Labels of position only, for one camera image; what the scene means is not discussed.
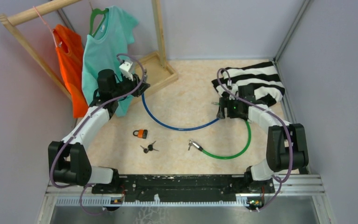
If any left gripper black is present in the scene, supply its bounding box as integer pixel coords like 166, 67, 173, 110
112, 71, 150, 99

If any blue cable lock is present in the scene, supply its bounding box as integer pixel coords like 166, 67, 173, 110
141, 69, 221, 132

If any orange padlock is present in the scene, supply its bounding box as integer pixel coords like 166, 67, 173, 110
132, 129, 148, 139

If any green cable lock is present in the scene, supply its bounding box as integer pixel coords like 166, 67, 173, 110
188, 118, 252, 160

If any black keys bunch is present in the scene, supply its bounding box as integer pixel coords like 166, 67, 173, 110
140, 141, 159, 154

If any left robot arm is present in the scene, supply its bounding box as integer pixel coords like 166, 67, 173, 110
48, 69, 150, 193

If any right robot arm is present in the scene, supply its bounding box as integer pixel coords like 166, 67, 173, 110
217, 84, 309, 192

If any wooden clothes rack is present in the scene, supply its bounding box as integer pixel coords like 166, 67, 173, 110
0, 0, 179, 99

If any black white striped cloth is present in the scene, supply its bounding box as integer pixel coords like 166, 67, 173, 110
211, 61, 285, 107

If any teal t-shirt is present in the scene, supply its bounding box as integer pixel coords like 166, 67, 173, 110
82, 6, 138, 104

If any orange garment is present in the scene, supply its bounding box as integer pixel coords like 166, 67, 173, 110
53, 24, 89, 118

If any green hanger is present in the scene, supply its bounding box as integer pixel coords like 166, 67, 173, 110
89, 7, 109, 36

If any pink hanger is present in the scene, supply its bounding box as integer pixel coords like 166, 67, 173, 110
33, 6, 61, 48

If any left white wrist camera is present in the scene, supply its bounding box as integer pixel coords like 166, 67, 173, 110
119, 60, 134, 81

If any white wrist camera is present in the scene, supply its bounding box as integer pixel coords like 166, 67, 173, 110
119, 60, 134, 81
226, 80, 238, 96

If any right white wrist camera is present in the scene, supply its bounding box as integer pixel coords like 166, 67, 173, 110
226, 80, 238, 96

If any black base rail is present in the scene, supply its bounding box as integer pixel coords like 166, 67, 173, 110
92, 174, 275, 203

